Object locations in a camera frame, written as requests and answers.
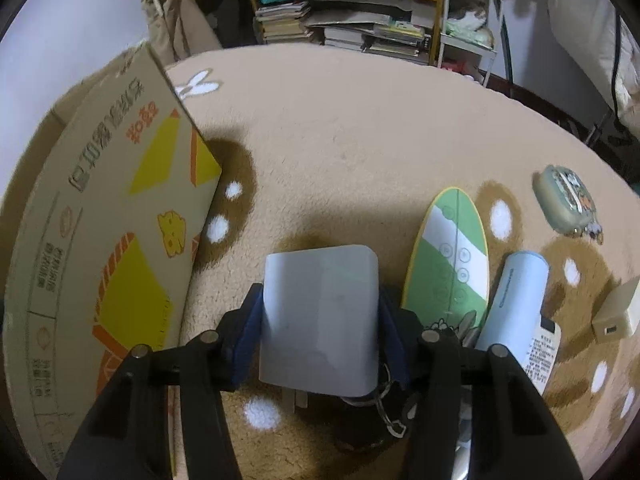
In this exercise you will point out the light blue cylinder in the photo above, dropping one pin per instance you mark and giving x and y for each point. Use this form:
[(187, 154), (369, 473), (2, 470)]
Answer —
[(517, 290)]

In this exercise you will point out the black chair legs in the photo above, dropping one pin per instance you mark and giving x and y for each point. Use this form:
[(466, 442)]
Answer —
[(597, 130)]

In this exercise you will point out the printed cardboard box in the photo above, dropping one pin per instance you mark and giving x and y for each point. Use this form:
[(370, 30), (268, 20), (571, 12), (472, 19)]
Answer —
[(100, 210)]

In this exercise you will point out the small stack of books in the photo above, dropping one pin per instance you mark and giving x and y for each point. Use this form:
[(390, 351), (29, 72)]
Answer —
[(282, 22)]

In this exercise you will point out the wide stack of books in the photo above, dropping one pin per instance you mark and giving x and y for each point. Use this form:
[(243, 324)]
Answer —
[(380, 40)]

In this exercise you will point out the wooden bookshelf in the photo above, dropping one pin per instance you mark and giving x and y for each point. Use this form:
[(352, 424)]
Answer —
[(440, 5)]

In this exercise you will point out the green packet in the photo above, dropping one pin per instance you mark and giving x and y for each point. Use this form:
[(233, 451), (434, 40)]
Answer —
[(470, 37)]

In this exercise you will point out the black key with keyring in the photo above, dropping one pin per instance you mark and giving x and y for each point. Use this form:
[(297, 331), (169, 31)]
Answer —
[(360, 430)]

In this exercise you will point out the beige hanging garment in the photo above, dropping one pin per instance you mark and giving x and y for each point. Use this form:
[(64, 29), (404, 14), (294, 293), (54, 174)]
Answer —
[(175, 20)]

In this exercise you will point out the calico cat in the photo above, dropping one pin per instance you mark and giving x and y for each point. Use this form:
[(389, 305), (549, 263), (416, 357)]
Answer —
[(470, 15)]

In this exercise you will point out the beige charger block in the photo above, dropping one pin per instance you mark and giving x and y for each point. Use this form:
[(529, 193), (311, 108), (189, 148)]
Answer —
[(617, 315)]

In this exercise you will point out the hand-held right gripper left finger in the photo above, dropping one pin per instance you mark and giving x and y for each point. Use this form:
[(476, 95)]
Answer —
[(247, 340)]

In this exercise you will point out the white bedding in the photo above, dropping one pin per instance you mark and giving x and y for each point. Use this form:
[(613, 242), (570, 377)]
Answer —
[(580, 25)]

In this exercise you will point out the flat cardboard sheets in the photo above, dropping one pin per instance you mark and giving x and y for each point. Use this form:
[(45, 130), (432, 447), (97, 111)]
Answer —
[(350, 12)]

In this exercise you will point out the white power adapter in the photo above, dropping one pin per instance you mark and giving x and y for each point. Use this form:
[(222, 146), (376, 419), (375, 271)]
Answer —
[(320, 310)]

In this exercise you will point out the green earbud case with charm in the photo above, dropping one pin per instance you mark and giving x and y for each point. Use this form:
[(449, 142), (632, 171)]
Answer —
[(560, 200)]

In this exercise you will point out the green surfboard-shaped toy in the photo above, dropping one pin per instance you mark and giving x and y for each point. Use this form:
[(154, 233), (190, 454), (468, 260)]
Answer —
[(450, 260)]

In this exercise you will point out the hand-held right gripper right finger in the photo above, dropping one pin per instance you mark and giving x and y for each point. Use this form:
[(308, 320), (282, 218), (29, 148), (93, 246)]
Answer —
[(392, 340)]

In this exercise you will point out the white tube with printed label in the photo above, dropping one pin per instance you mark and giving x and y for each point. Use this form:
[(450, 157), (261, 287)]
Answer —
[(542, 355)]

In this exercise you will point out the pink and white rolls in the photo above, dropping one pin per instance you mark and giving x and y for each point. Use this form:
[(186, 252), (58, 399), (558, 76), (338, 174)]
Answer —
[(460, 67)]

